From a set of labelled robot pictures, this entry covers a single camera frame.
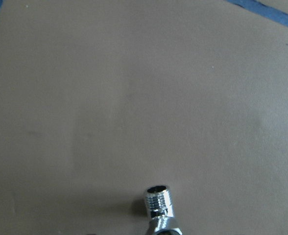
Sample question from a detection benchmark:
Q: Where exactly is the chrome pipe fitting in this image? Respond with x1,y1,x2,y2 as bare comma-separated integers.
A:
144,185,182,235

